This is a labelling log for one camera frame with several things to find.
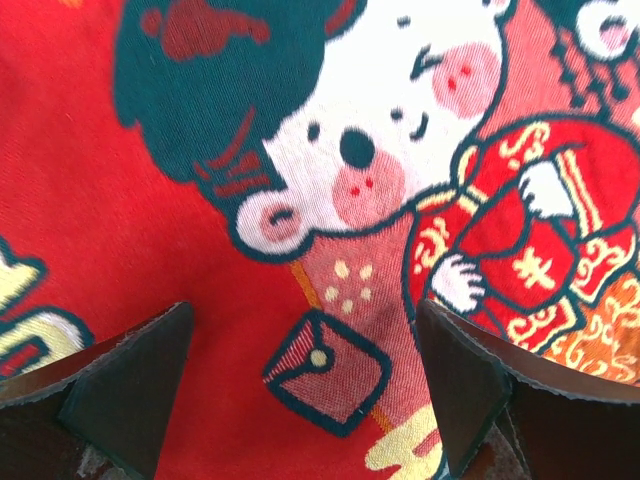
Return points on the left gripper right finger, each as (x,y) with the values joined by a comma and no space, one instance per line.
(506,413)

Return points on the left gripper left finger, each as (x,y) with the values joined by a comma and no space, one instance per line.
(101,413)

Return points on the red pillowcase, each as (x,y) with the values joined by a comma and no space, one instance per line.
(303,173)

